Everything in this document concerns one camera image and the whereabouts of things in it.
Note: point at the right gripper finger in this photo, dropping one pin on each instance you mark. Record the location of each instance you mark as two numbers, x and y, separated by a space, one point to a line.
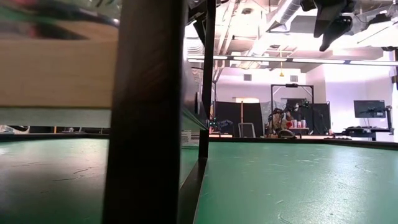
323 18
337 31

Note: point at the long ceiling light strip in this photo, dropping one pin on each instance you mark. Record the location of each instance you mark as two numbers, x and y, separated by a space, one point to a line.
258 58

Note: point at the black monitor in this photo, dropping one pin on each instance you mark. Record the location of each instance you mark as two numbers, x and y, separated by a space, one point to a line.
370 109

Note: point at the black desk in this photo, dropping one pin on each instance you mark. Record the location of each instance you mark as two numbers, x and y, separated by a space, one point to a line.
367 130

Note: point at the black partition panel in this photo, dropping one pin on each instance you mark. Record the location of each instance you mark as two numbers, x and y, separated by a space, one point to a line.
227 115

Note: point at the green table mat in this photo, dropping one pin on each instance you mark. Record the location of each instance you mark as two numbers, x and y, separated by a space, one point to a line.
295 180

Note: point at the silver ceiling duct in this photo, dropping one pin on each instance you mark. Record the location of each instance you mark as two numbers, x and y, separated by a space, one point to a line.
289 12

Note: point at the black robot station frame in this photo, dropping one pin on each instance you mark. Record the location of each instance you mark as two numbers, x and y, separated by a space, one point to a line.
292 85

